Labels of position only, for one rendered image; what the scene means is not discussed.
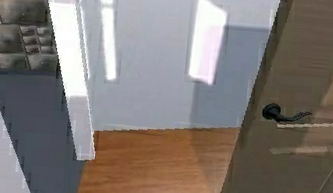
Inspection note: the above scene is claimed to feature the black lever door handle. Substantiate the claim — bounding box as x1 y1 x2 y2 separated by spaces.
261 101 314 126

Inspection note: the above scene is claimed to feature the brown wooden room door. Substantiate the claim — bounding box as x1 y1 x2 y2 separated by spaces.
216 0 333 193

